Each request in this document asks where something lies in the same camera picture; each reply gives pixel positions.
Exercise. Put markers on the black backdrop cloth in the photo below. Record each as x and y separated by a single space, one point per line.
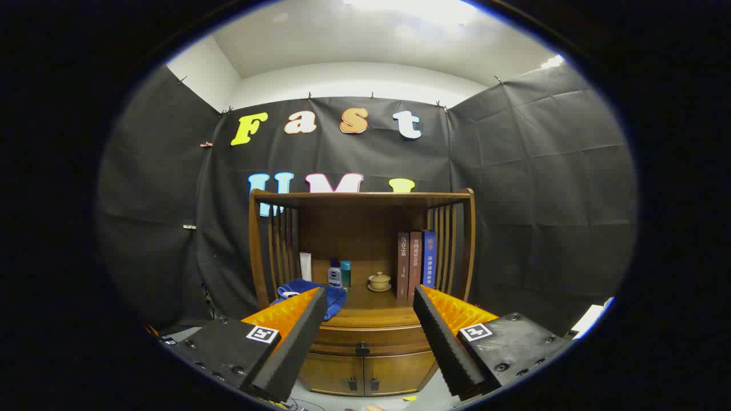
542 171

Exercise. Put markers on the beige lidded tea cup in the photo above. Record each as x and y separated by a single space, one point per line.
379 281

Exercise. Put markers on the teal bottle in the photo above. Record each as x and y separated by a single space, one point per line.
346 275

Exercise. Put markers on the wooden countertop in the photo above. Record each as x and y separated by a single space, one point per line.
371 305

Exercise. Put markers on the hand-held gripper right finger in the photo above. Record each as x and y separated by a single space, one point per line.
442 342

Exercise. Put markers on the white and blue lotion bottle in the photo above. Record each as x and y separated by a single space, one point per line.
334 277

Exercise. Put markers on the reddish brown book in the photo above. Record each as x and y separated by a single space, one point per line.
415 262

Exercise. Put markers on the blue book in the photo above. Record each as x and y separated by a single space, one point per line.
429 260

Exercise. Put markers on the white wall panel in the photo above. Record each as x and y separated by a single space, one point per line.
589 318

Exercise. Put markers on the wooden drawer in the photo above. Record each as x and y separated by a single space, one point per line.
394 339

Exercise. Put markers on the blue folded towel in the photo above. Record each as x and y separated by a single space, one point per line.
336 301

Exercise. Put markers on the wooden cabinet door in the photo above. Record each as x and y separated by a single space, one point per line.
400 371
331 374

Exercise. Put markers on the white tube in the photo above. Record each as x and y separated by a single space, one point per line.
305 267

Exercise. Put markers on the wooden cabinet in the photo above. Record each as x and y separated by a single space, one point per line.
354 228

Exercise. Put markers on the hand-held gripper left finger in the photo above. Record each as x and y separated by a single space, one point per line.
297 337

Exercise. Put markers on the dark brown book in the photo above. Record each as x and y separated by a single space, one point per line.
403 265

